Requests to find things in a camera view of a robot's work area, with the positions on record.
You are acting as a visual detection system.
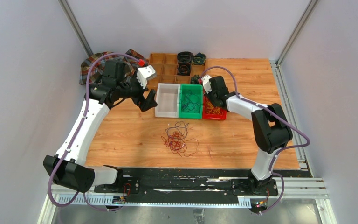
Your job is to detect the wooden compartment tray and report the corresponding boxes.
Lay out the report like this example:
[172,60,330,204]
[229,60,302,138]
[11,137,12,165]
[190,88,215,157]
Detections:
[148,53,207,90]

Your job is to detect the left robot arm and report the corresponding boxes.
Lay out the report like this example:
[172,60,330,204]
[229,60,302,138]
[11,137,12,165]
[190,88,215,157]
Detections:
[43,61,158,193]

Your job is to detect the rolled orange spotted tie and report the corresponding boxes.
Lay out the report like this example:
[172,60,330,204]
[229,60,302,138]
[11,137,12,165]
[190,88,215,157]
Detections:
[177,62,192,76]

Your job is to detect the rolled dark tie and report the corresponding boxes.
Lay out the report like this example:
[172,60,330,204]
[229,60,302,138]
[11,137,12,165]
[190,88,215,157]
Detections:
[177,51,194,63]

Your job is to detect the purple wires in green bin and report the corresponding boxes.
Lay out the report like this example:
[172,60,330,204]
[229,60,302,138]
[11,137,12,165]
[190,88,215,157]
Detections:
[180,90,203,114]

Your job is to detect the yellow wires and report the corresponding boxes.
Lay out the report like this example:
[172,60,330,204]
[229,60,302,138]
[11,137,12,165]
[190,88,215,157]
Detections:
[204,98,224,117]

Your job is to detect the purple wires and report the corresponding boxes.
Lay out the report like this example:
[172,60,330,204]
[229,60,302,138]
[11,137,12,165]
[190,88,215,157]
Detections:
[180,90,203,114]
[165,120,190,140]

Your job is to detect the white plastic bin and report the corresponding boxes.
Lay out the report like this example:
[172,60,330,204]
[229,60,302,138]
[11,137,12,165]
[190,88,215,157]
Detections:
[155,83,180,118]

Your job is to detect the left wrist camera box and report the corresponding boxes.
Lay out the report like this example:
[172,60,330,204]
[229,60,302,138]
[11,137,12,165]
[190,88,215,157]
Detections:
[137,65,157,90]

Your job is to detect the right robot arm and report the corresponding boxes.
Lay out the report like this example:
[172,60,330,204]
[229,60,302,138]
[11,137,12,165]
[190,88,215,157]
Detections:
[201,75,293,195]

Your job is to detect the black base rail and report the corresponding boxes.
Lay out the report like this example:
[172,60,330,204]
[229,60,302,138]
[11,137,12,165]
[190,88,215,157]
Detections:
[71,168,312,205]

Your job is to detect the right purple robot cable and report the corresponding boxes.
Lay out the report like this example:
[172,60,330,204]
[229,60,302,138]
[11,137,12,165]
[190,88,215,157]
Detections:
[201,66,311,214]

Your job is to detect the rolled green patterned tie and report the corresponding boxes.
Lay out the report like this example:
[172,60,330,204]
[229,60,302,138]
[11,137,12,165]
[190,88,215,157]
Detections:
[190,75,202,85]

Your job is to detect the rolled teal yellow tie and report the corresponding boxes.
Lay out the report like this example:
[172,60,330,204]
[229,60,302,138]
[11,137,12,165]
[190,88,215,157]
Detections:
[192,52,207,66]

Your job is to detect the plaid cloth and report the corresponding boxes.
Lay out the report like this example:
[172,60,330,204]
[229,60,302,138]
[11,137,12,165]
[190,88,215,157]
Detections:
[79,49,149,85]

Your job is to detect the green plastic bin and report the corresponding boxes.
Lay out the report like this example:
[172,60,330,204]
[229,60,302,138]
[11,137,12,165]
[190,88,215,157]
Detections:
[179,84,204,119]

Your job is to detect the tangled red wires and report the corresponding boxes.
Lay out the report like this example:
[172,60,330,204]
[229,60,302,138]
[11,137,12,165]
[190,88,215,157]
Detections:
[161,130,200,158]

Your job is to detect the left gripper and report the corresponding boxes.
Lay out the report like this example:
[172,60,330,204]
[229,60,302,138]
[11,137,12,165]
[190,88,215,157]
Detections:
[117,69,158,111]

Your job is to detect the red plastic bin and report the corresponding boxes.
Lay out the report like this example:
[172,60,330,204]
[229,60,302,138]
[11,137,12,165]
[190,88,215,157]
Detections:
[202,97,227,120]

